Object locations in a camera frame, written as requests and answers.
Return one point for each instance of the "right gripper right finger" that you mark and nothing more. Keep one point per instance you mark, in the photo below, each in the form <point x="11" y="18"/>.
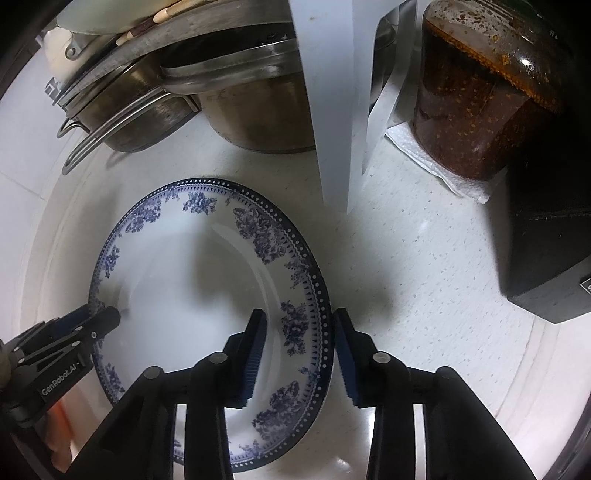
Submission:
<point x="372" y="378"/>

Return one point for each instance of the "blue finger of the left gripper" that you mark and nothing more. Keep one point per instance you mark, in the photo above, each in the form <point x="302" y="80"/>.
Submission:
<point x="63" y="326"/>
<point x="96" y="327"/>

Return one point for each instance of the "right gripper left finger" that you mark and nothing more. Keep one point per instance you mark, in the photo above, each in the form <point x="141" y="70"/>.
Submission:
<point x="244" y="351"/>

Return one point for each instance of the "blue floral plate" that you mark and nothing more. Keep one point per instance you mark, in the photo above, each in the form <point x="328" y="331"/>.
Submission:
<point x="185" y="267"/>

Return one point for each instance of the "person's left hand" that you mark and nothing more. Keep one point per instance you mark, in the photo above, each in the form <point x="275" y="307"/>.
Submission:
<point x="58" y="434"/>

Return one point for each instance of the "steel pot upper left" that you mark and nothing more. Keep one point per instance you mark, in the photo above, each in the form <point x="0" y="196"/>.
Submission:
<point x="128" y="110"/>

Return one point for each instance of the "steel pot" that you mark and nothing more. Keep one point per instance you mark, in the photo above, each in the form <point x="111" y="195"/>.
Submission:
<point x="128" y="110"/>
<point x="250" y="85"/>

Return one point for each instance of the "white paper towel under jar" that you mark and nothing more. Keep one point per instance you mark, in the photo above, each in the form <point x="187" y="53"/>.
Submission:
<point x="478" y="190"/>

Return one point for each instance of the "black knife block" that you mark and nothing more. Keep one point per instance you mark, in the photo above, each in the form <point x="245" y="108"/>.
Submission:
<point x="549" y="184"/>

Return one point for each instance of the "steel pot lower right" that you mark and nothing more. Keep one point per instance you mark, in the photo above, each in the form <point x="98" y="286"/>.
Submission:
<point x="250" y="85"/>

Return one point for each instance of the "cream ceramic teapot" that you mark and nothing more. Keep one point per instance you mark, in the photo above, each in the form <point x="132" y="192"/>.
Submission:
<point x="83" y="28"/>

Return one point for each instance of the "white pot rack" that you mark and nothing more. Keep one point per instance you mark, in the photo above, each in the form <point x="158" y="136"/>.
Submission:
<point x="336" y="42"/>

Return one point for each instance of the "glass jar of chili sauce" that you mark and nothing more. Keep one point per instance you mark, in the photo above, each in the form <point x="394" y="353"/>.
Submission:
<point x="489" y="70"/>

